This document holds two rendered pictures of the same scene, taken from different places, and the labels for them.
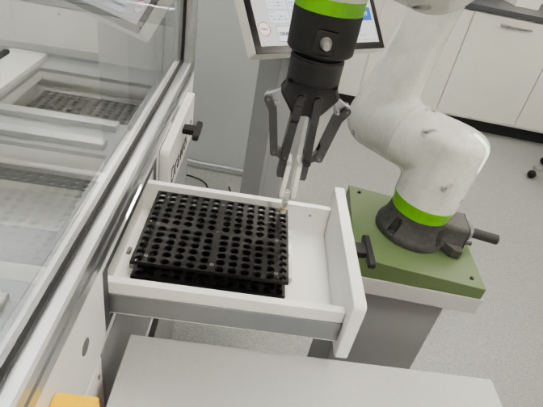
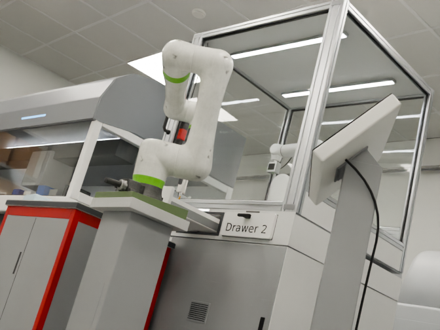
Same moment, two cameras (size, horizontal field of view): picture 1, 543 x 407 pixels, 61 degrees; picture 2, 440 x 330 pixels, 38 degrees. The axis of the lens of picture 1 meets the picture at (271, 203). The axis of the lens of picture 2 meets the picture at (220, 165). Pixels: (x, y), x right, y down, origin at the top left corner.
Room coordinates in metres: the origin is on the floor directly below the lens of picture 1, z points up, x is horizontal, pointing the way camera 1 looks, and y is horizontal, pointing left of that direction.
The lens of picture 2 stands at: (2.88, -1.58, 0.30)
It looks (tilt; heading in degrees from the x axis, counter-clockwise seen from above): 17 degrees up; 142
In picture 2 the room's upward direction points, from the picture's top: 15 degrees clockwise
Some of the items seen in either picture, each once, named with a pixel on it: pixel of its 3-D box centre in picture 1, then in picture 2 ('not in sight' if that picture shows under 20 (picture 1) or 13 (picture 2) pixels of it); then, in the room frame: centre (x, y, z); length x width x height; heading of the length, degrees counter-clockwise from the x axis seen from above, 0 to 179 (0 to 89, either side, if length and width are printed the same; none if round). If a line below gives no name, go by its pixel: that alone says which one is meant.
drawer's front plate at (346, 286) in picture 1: (339, 262); (148, 198); (0.57, -0.13, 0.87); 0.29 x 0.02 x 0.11; 5
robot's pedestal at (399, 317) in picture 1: (356, 350); (111, 306); (0.82, -0.30, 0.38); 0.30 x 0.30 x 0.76; 1
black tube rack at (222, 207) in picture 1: (216, 247); not in sight; (0.55, 0.07, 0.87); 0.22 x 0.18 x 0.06; 95
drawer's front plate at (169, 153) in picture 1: (178, 141); (247, 224); (0.86, 0.22, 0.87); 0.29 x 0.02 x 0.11; 5
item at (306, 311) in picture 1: (209, 249); (181, 216); (0.55, 0.08, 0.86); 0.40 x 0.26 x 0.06; 95
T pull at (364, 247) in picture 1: (361, 249); not in sight; (0.57, -0.15, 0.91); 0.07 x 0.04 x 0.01; 5
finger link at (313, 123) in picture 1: (311, 128); not in sight; (0.64, -0.04, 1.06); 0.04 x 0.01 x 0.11; 5
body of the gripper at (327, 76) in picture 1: (311, 84); not in sight; (0.64, -0.02, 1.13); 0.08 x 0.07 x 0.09; 95
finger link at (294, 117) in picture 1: (292, 125); not in sight; (0.64, -0.01, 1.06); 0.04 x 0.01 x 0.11; 5
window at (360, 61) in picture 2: not in sight; (374, 132); (1.03, 0.72, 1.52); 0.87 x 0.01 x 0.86; 95
